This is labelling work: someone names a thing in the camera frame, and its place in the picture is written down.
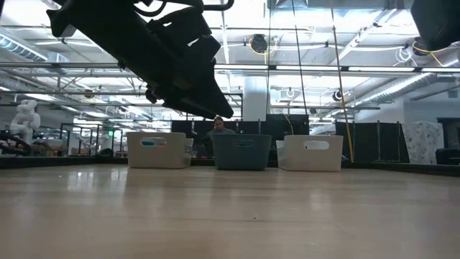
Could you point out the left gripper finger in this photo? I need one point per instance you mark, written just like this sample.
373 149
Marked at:
187 109
212 97

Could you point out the person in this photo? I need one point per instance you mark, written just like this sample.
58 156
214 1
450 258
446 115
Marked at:
218 126

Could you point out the white pillar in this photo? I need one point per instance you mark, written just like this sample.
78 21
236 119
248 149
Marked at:
255 104

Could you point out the light grey plastic bin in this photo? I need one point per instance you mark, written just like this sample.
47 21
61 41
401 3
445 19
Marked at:
158 156

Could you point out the teal plastic bin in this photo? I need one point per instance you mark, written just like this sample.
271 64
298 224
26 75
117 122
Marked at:
240 158

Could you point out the black low partition panels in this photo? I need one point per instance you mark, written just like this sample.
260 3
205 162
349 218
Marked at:
276 126

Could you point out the white plastic bin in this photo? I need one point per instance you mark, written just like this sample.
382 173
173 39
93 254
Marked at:
312 162

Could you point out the round black ceiling fixture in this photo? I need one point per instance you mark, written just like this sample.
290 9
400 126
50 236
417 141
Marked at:
337 95

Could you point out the black partition with posts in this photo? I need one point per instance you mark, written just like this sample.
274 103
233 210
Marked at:
366 142

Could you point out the white patterned sheet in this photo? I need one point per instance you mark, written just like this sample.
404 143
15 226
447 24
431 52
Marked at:
422 142

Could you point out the dark box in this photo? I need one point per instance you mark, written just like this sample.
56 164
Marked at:
447 157

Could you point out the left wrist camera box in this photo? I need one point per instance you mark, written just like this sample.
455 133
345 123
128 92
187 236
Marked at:
179 27

